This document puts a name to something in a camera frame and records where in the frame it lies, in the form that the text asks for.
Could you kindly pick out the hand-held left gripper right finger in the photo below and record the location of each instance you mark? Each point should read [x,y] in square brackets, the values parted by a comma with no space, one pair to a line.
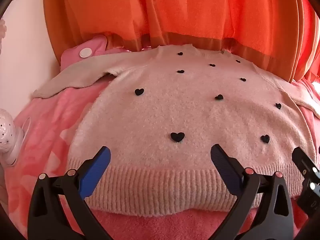
[223,170]

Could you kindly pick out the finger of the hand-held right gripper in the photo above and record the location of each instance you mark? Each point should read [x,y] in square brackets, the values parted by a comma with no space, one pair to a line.
[301,158]

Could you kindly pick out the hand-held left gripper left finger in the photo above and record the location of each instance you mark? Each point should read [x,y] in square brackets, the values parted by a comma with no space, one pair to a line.
[98,171]

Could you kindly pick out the pale pink heart-dotted sweater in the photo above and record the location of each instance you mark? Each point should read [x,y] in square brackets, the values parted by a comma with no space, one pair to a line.
[175,115]

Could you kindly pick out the pink fleece blanket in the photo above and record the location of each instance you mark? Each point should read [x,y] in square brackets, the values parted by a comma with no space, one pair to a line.
[45,135]

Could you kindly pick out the pink cushion with white button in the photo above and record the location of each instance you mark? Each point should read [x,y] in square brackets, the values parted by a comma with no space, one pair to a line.
[96,46]

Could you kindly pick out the orange curtain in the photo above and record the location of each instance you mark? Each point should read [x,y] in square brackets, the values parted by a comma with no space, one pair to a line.
[180,7]

